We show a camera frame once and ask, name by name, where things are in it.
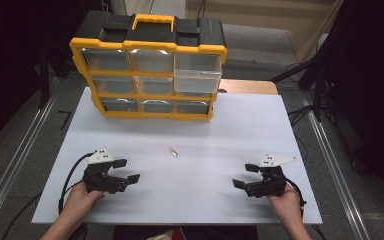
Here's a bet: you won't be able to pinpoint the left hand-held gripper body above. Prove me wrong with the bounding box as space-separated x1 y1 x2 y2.
82 147 130 195

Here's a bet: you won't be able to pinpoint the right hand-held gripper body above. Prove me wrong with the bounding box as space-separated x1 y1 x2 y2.
244 154 299 199

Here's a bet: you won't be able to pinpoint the clear plastic drawer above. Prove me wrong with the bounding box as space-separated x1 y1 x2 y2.
173 53 223 95

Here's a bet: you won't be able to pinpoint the person's right hand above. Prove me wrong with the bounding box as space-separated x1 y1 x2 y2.
266 184 304 223

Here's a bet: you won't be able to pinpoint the person's left hand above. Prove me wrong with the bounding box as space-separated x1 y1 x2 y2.
65 181 107 221

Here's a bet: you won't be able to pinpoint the person's dark clothing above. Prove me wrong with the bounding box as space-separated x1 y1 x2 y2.
112 225 260 240

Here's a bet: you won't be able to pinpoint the wooden table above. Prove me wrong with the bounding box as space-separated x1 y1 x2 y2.
217 78 279 96

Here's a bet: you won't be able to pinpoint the set of clear organizer drawers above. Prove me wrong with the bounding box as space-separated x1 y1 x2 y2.
80 47 211 115

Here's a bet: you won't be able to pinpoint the yellow floor tape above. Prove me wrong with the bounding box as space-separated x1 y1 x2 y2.
362 211 384 222

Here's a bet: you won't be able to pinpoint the yellow and black organizer cabinet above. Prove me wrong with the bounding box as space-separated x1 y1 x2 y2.
68 10 229 121

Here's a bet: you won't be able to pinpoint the dark curtain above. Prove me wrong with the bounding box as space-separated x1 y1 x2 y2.
313 0 384 214
0 0 105 156

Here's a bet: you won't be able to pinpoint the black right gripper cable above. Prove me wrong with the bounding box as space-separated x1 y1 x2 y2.
284 177 308 210

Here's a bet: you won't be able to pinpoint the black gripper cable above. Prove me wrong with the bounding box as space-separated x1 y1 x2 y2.
57 152 96 215
284 177 308 210

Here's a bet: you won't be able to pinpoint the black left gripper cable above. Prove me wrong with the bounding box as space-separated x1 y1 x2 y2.
57 152 96 215

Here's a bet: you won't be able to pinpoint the metal floor rail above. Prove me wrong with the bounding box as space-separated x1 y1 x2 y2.
307 110 372 240
0 94 57 229

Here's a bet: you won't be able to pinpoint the black floor cables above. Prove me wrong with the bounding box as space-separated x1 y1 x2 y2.
287 104 315 161

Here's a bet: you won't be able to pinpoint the black floor cable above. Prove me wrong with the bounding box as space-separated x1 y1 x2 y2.
0 191 44 240

